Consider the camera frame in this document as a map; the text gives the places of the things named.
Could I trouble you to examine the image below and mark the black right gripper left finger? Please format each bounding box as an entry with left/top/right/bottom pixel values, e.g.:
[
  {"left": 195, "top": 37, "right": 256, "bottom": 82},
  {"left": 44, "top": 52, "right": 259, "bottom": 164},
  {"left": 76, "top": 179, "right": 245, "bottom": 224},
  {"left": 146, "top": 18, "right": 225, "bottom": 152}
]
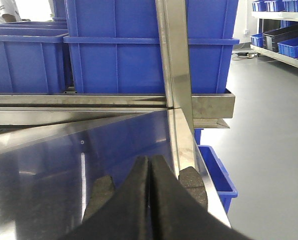
[{"left": 63, "top": 156, "right": 150, "bottom": 240}]

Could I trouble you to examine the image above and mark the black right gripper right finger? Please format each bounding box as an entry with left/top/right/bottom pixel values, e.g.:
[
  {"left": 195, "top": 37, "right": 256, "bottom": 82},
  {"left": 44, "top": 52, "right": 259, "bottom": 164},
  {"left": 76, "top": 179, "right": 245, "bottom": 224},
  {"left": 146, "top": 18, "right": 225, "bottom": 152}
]
[{"left": 149, "top": 155, "right": 248, "bottom": 240}]

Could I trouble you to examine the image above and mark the small blue bin under table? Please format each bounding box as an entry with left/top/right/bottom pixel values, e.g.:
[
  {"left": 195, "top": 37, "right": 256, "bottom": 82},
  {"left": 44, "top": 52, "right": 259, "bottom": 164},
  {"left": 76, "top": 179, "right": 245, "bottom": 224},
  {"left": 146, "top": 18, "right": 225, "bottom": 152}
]
[{"left": 195, "top": 128, "right": 238, "bottom": 214}]

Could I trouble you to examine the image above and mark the large blue crate right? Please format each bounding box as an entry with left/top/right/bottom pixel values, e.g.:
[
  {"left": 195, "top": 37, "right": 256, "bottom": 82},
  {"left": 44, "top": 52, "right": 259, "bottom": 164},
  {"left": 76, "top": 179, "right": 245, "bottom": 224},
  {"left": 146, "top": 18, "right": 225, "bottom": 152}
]
[{"left": 64, "top": 0, "right": 239, "bottom": 94}]

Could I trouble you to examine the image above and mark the blue crate left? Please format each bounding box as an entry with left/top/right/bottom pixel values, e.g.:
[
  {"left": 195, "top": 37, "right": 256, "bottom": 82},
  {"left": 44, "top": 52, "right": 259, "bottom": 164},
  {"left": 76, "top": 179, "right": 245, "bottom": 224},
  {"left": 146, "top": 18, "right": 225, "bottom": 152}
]
[{"left": 0, "top": 21, "right": 73, "bottom": 94}]

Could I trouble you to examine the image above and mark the black tray on rack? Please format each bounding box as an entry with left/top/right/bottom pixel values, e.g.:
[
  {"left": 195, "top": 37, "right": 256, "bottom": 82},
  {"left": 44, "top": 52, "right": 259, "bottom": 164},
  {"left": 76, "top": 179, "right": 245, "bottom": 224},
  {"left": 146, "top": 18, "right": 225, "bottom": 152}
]
[{"left": 263, "top": 24, "right": 298, "bottom": 53}]

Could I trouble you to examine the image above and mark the person in white shirt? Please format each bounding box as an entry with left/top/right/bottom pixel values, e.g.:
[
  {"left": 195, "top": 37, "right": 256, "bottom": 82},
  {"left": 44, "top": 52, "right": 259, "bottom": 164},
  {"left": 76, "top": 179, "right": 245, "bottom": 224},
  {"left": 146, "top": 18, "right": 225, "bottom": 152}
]
[{"left": 0, "top": 0, "right": 21, "bottom": 24}]

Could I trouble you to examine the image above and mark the steel shelf frame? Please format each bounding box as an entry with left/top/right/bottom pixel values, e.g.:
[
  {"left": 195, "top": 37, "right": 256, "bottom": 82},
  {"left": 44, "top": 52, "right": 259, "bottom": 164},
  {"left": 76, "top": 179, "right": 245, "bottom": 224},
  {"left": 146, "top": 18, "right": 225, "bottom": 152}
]
[{"left": 0, "top": 90, "right": 236, "bottom": 129}]

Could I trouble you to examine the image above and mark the steel upright post right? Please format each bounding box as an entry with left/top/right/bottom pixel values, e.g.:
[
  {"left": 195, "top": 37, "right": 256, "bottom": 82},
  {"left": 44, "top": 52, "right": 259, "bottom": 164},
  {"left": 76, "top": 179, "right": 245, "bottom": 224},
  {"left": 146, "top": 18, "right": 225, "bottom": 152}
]
[{"left": 155, "top": 0, "right": 197, "bottom": 176}]

